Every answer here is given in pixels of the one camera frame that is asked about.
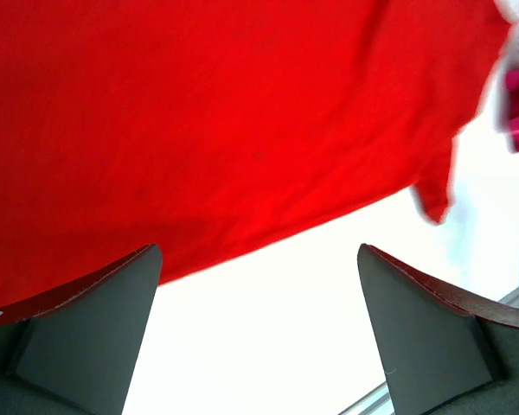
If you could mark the red t shirt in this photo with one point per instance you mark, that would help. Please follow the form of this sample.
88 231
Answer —
214 128

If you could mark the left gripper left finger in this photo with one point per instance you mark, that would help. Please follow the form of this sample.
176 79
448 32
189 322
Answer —
73 349

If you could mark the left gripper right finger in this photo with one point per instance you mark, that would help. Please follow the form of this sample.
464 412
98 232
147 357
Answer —
443 349

